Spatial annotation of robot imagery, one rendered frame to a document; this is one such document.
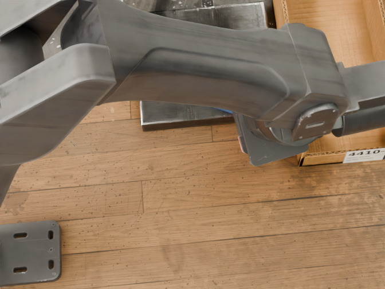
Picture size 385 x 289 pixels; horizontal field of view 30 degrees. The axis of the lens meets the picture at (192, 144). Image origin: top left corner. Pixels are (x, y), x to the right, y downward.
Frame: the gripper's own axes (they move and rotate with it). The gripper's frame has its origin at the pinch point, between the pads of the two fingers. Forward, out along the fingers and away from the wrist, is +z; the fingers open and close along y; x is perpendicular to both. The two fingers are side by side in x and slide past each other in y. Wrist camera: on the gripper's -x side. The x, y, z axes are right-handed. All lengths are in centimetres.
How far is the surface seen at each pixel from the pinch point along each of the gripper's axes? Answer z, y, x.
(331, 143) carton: -0.5, -6.3, -8.4
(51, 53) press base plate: 11.7, 13.4, 20.9
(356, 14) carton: 6.8, 7.8, -18.3
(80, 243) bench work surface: -0.5, -9.3, 23.4
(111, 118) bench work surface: 6.1, 3.3, 15.9
